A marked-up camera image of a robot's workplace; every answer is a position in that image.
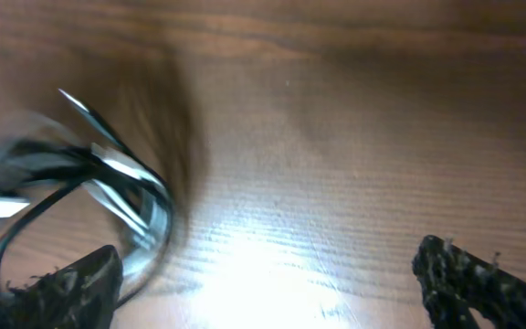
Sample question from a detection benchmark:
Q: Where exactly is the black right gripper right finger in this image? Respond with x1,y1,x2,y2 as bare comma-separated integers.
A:
412,235,526,329

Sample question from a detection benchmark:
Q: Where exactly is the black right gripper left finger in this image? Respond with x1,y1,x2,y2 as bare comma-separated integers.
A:
0,245,122,329

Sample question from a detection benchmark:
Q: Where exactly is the white USB cable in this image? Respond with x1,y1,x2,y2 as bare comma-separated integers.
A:
0,109,173,280

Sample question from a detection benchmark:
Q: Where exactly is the black USB cable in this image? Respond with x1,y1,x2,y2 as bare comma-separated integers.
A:
0,89,175,307

